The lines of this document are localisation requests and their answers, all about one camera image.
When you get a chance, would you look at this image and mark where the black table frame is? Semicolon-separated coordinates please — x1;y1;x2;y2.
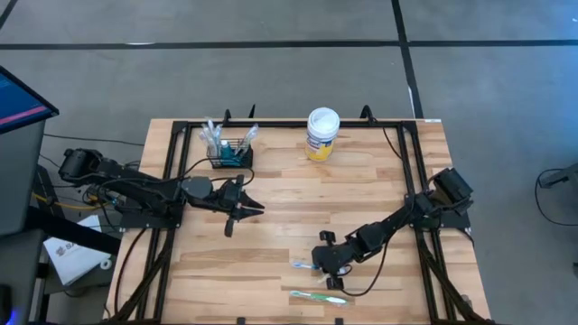
106;103;496;325

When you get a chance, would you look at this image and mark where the black hanging cable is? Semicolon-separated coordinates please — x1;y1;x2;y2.
372;117;404;160

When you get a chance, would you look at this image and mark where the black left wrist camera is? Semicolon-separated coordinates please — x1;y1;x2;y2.
219;180;240;204

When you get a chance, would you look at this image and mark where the black looped floor cable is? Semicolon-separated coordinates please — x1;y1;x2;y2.
535;166;578;227

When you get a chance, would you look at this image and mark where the white printed paper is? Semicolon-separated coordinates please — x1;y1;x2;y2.
42;214;113;286

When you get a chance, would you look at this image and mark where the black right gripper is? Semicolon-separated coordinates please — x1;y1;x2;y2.
310;229;360;291

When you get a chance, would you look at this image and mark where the black wire caddy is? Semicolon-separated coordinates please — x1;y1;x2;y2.
206;137;255;170

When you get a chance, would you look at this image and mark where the blue screen monitor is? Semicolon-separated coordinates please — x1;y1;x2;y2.
0;65;61;135

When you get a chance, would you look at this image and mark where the black stand beam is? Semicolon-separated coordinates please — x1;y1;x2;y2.
26;207;123;256

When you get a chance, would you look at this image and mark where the yellow cable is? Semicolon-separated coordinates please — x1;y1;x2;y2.
30;191;98;212

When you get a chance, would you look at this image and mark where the yellow Lysol wipes canister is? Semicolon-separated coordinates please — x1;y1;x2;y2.
304;107;341;163

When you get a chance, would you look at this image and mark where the blue toothpaste tube white cap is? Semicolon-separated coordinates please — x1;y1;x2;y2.
219;139;244;167

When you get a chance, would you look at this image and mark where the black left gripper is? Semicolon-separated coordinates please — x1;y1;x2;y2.
210;174;266;239

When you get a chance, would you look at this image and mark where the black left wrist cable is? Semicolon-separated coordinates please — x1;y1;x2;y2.
180;156;256;187

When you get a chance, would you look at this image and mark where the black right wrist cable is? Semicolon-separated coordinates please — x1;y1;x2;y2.
340;225;392;298

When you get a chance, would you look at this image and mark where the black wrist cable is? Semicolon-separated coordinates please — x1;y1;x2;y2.
340;225;392;298
180;156;256;187

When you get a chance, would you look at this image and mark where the grey cabinet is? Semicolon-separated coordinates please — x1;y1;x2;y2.
0;119;49;238

